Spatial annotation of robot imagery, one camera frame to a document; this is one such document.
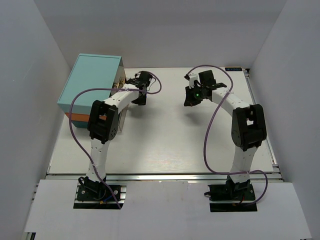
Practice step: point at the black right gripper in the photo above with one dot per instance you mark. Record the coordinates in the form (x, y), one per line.
(189, 99)

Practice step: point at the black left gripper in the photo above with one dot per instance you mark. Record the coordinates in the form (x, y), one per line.
(141, 99)

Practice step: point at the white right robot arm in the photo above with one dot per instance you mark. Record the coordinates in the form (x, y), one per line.
(248, 126)

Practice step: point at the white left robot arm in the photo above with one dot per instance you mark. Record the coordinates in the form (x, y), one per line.
(103, 127)

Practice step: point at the blue label sticker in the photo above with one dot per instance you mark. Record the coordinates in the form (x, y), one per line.
(233, 69)

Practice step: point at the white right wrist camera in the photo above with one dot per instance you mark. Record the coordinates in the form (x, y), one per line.
(192, 80)

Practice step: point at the aluminium rail front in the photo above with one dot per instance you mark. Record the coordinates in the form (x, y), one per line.
(276, 176)

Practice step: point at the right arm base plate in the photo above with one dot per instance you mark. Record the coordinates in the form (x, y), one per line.
(222, 201)

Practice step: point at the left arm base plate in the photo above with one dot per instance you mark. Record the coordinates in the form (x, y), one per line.
(86, 199)

